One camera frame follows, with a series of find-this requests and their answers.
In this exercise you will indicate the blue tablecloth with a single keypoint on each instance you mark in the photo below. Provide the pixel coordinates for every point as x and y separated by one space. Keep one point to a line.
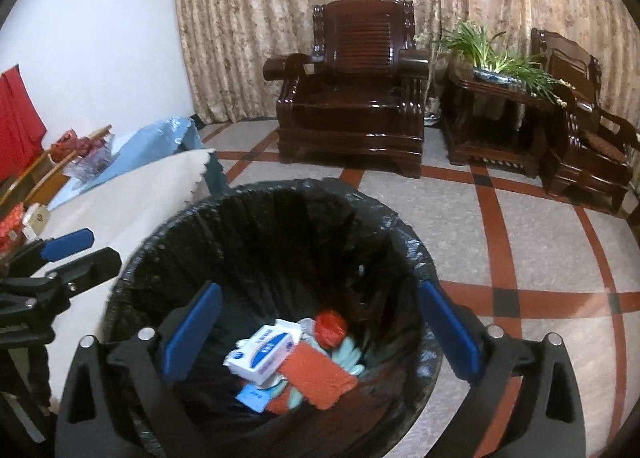
150 138

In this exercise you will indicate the blue white plant pot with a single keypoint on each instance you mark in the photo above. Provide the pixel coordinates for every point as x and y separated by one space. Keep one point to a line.
495 76

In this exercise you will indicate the small blue packet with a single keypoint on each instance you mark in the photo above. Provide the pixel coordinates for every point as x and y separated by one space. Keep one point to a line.
252 395

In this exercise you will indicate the green rubber glove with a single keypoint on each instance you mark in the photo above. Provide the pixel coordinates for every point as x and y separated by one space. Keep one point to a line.
350 355
287 398

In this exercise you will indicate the dark wooden side table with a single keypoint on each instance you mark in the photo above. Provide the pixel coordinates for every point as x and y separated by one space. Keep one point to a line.
495 123

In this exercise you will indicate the grey tablecloth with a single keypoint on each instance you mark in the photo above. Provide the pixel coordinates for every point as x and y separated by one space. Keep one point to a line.
125 198

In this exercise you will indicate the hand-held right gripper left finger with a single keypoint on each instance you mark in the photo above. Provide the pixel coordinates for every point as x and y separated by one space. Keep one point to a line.
197 333

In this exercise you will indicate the dark wooden armchair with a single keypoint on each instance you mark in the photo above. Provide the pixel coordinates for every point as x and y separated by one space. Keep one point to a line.
350 88
585 138

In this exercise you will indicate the red knitted cloth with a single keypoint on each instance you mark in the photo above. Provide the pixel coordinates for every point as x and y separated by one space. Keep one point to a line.
315 378

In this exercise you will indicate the red plastic bag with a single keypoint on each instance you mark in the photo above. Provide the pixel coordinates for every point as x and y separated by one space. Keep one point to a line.
330 325

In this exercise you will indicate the green potted plant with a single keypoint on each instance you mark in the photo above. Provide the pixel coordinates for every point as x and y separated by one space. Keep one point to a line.
480 50

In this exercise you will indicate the wooden sideboard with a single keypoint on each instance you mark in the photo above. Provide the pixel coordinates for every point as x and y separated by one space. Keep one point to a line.
45 173

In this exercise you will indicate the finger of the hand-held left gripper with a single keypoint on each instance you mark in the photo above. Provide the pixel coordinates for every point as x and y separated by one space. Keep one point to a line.
85 265
67 243

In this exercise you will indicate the trash bin with black bag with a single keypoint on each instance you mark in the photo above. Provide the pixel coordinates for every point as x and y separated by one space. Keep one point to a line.
300 238

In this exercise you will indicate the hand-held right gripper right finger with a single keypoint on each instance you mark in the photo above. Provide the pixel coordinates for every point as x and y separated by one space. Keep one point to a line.
447 333

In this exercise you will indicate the red patterned packet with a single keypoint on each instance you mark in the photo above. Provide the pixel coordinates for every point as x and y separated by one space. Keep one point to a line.
10 228

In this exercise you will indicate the glass fruit bowl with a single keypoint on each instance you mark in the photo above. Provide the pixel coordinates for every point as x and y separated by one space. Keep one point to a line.
92 160

